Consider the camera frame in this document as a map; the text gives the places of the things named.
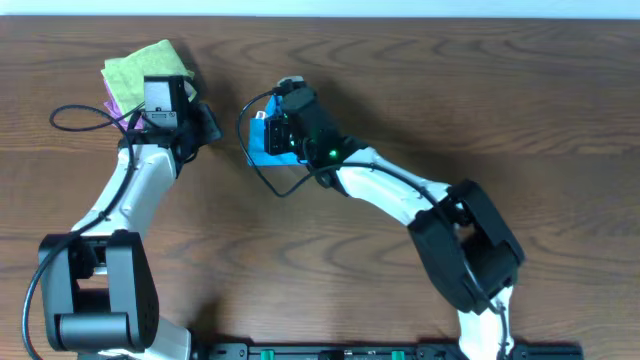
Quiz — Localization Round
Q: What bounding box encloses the blue microfiber cloth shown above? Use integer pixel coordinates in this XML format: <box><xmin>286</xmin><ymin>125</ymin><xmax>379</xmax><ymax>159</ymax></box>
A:
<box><xmin>247</xmin><ymin>96</ymin><xmax>305</xmax><ymax>167</ymax></box>

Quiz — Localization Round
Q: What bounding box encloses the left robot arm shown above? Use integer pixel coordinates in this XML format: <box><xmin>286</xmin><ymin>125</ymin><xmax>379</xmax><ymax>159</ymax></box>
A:
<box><xmin>27</xmin><ymin>75</ymin><xmax>222</xmax><ymax>359</ymax></box>

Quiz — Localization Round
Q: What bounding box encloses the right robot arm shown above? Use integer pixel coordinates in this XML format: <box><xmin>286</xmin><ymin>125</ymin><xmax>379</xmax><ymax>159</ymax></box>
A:
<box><xmin>264</xmin><ymin>76</ymin><xmax>525</xmax><ymax>359</ymax></box>

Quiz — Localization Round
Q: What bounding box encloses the purple folded cloth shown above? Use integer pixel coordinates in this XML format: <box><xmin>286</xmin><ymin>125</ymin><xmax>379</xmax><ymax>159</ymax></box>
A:
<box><xmin>104</xmin><ymin>78</ymin><xmax>137</xmax><ymax>118</ymax></box>

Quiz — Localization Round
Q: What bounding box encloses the green folded cloth top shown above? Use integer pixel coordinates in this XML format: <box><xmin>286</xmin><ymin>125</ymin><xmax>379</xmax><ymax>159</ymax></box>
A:
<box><xmin>101</xmin><ymin>39</ymin><xmax>194</xmax><ymax>109</ymax></box>

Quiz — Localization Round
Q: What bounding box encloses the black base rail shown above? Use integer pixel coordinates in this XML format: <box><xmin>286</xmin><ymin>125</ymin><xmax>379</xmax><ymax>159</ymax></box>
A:
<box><xmin>190</xmin><ymin>343</ymin><xmax>584</xmax><ymax>360</ymax></box>

